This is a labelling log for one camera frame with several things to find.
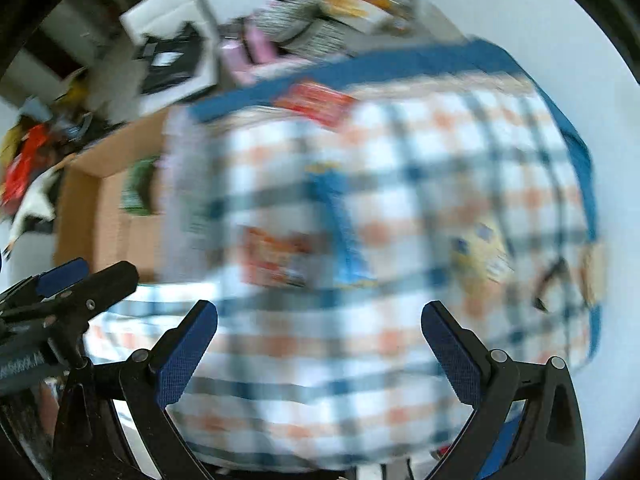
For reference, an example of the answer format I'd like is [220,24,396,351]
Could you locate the green snack bag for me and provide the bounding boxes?
[120,156,158,216]

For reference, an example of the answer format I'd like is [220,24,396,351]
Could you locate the orange snack bag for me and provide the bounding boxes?
[242,226,311,288]

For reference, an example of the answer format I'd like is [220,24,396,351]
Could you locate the yellow tissue pack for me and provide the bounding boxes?
[450,218,514,297]

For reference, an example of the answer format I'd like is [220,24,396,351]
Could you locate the red floral snack packet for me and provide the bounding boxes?
[272,80,357,128]

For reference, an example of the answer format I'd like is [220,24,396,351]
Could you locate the lilac soft cloth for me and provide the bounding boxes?
[160,107,229,283]

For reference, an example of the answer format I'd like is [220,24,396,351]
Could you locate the white goose plush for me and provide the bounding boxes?
[3,162,63,259]

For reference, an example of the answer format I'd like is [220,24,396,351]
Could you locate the red plastic bag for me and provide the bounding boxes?
[1,124,49,216]

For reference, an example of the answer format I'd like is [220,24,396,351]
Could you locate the large cardboard box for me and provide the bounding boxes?
[53,108,169,283]

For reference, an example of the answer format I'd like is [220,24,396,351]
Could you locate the black plastic bag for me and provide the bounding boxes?
[134,22,204,96]

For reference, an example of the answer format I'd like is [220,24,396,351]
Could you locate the white black chair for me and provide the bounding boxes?
[120,0,219,116]

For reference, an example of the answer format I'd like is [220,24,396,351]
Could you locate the blue plaid tablecloth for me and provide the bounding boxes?
[86,39,599,472]

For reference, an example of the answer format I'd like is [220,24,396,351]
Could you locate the pink suitcase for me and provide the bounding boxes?
[219,18,278,87]

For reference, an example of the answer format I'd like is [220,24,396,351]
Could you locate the zebra pattern hats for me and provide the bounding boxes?
[252,0,346,60]

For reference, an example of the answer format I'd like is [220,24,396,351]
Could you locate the yellow white package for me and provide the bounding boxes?
[320,0,393,35]

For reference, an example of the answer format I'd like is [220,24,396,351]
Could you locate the blue strap packet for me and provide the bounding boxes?
[307,162,374,287]

